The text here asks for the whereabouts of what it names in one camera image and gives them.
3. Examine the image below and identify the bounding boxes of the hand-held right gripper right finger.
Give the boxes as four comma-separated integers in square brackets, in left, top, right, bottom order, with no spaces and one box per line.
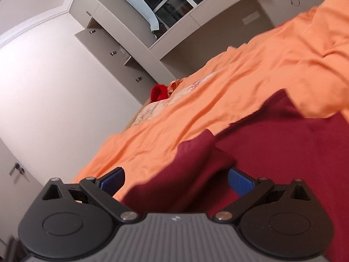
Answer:
[213,167,311,223]

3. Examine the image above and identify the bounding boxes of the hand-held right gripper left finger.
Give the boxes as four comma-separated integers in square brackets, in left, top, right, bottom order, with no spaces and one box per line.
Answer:
[41,167,141,223]

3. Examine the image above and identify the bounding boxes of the dark red long-sleeved shirt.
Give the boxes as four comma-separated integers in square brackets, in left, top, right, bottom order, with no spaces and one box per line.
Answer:
[120,89,349,262]

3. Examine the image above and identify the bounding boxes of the pale patterned cloth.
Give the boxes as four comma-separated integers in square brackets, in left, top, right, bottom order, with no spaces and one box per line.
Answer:
[131,71,219,127]

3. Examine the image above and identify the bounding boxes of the bright red knit hat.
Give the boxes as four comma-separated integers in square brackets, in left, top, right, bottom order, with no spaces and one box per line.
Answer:
[151,84,169,103]

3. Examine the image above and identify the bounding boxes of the grey room door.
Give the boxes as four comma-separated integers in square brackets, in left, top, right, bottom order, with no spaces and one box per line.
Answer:
[0,138,45,252]

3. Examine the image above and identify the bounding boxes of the orange blanket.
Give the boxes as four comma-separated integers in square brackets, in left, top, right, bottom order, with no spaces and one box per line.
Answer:
[74,0,349,201]

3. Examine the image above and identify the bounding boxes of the small orange cloth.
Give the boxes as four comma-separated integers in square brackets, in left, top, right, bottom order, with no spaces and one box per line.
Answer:
[167,79,186,95]

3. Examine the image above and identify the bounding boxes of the clear plastic bag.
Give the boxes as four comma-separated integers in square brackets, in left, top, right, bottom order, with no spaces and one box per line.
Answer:
[117,50,131,64]

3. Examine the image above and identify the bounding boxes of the grey window bench cabinet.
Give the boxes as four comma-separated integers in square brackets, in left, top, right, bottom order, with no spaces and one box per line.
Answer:
[149,0,276,82]

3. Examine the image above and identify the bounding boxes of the grey shelved wardrobe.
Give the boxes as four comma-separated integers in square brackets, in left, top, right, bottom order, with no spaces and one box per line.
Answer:
[68,0,178,107]

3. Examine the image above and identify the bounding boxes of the grey tall closed wardrobe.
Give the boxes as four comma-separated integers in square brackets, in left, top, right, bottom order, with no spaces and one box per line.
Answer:
[251,0,333,29]

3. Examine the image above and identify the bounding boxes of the glass window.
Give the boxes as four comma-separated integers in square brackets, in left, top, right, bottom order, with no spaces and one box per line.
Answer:
[109,0,238,30]

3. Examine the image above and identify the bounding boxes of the metal door handle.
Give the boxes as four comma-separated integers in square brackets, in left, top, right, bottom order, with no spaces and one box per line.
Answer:
[9,163,28,181]

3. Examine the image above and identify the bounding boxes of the white wall outlet plate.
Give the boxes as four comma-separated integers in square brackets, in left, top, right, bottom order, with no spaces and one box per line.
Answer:
[242,12,260,24]

